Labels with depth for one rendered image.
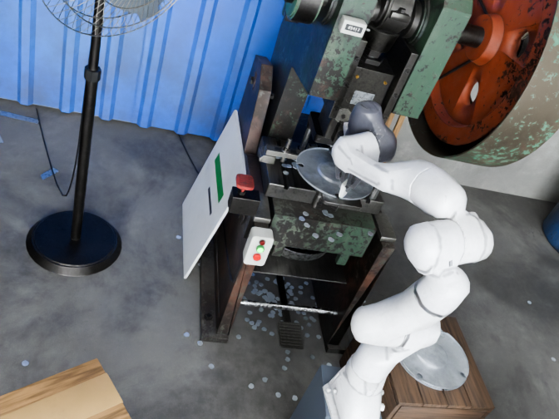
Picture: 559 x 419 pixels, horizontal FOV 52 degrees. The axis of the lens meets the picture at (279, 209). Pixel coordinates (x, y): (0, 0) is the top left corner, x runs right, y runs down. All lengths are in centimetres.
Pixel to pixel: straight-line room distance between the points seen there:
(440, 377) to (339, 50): 118
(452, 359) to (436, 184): 103
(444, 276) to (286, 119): 110
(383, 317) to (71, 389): 90
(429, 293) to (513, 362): 166
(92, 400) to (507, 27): 168
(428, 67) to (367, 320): 84
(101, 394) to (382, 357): 81
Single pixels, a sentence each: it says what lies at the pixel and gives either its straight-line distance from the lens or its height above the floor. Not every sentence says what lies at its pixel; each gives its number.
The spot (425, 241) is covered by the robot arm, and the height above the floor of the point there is 114.
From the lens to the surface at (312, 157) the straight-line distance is 209.
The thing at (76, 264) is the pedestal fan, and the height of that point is 4.
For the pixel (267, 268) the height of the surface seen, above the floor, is 31.
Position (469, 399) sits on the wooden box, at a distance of 222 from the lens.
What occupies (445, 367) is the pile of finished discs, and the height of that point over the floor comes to 36.
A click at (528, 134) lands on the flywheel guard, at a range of 185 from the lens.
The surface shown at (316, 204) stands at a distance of 206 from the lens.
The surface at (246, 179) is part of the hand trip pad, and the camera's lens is 190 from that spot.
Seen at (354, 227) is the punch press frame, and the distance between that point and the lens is 209.
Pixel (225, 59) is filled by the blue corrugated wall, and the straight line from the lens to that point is 317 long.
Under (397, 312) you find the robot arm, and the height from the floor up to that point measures 89.
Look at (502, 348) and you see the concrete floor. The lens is 305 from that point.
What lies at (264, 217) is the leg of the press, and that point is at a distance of 197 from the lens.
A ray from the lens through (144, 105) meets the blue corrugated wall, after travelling 329.
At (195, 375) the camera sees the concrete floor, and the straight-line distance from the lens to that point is 228.
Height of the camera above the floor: 187
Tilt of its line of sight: 37 degrees down
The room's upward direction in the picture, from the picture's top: 21 degrees clockwise
